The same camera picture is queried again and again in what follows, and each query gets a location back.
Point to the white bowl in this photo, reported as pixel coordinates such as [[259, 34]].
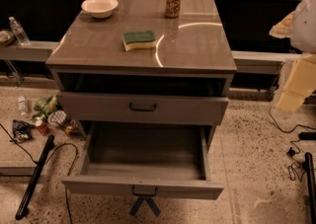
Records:
[[99, 9]]

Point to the green snack bag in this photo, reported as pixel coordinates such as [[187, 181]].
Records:
[[47, 105]]

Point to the green and yellow sponge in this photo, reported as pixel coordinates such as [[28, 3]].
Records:
[[139, 40]]

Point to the white checkered cup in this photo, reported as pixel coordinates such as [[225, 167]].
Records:
[[57, 118]]

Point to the bowl on left ledge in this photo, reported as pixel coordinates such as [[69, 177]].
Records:
[[6, 38]]

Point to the clear plastic water bottle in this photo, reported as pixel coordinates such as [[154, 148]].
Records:
[[19, 32]]

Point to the black stand leg left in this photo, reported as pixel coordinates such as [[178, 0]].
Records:
[[23, 207]]

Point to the grey drawer cabinet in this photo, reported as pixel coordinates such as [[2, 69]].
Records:
[[147, 92]]

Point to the open grey lower drawer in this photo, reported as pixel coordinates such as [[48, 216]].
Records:
[[164, 160]]

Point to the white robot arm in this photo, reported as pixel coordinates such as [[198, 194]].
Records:
[[300, 27]]

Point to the dark blue chip bag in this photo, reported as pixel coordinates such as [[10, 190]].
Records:
[[21, 130]]

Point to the small plastic bottle on floor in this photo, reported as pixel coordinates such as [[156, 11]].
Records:
[[23, 105]]

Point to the black stand leg right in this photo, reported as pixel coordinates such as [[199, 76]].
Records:
[[309, 170]]

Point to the red soda can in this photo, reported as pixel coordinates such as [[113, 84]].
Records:
[[41, 127]]

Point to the patterned drink can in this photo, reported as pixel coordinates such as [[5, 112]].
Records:
[[172, 9]]

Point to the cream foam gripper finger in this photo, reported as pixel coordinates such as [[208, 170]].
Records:
[[299, 85]]

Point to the black stand leg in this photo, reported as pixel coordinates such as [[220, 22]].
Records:
[[23, 207], [309, 170]]

